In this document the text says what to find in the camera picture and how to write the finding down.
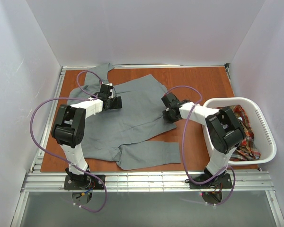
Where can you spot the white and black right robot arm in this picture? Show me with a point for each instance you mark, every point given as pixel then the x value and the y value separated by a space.
pixel 225 132

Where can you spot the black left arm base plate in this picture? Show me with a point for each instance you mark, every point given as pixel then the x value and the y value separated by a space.
pixel 99 180

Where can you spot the red plaid shirt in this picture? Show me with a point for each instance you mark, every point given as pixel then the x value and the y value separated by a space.
pixel 247 150

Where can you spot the aluminium front frame rail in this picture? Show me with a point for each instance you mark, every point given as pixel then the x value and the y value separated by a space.
pixel 246 180

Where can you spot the aluminium left frame rail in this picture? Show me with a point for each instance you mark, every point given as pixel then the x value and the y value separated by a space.
pixel 37 162

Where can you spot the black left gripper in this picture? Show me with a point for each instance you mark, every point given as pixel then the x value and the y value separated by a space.
pixel 117 103

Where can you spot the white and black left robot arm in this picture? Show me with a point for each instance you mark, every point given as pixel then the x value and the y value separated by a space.
pixel 69 126

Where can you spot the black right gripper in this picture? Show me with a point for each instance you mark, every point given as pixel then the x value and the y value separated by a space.
pixel 168 116

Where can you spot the grey long sleeve shirt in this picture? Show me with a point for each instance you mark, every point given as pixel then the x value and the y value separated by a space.
pixel 124 135

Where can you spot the aluminium frame rail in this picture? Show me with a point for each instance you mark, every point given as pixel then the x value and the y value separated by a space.
pixel 246 180
pixel 37 162

